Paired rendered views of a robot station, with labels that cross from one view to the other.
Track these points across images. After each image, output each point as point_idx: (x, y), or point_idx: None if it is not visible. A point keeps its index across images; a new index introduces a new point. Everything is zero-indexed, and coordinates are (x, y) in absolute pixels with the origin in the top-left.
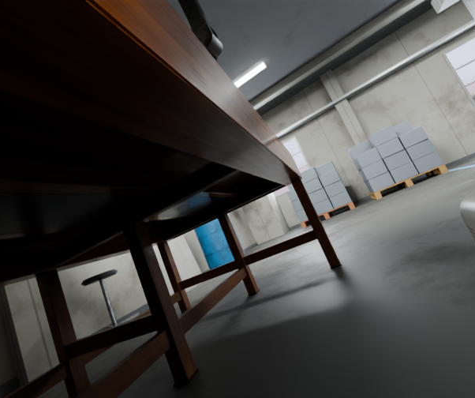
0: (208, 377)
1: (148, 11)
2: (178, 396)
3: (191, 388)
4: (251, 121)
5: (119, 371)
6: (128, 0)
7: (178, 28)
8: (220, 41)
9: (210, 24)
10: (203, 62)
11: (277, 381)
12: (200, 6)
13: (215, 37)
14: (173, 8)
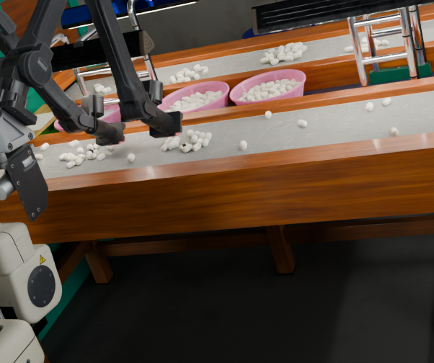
0: (274, 287)
1: (35, 223)
2: (262, 276)
3: (268, 280)
4: (142, 217)
5: (215, 238)
6: (28, 230)
7: (53, 208)
8: (139, 110)
9: (126, 94)
10: (72, 213)
11: (234, 335)
12: (114, 73)
13: (127, 116)
14: (52, 192)
